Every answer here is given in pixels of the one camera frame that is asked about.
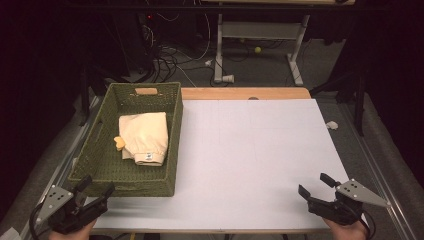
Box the person's right hand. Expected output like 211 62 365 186
322 216 370 240

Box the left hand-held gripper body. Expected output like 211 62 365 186
35 184 110 235

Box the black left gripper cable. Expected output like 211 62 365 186
28 202 52 240

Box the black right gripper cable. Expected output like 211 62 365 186
359 209 378 240

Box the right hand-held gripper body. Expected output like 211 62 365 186
307 178 391 226

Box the dark device with red light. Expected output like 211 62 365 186
131 12 159 73

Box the person's left hand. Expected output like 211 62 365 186
48 219 98 240

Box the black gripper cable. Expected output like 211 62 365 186
359 209 378 240
28 202 52 240

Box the long white cable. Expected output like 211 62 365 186
156 12 213 63

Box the black metal stand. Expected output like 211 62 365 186
78 69 91 128
309 71 368 137

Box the tangle of black cables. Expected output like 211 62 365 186
139 23 221 88

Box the green woven basket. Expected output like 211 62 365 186
67 81 184 198

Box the white desk frame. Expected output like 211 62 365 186
213 13 312 87

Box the cream garment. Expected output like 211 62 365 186
113 111 170 167

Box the white table mat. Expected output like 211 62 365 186
92 98 351 232

